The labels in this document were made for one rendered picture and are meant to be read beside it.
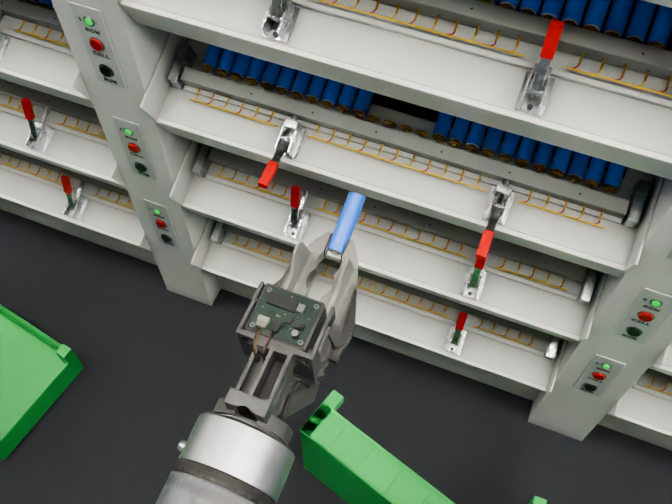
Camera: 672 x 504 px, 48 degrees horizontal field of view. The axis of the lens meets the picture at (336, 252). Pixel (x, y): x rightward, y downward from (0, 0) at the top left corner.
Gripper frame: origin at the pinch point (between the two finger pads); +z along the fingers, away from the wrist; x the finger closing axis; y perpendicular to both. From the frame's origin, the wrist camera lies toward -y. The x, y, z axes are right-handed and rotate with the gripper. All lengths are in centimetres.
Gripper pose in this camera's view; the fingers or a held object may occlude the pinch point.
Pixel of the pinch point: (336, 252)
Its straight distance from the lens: 76.4
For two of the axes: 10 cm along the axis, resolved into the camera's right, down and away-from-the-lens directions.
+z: 3.7, -8.2, 4.4
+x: -9.3, -3.2, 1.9
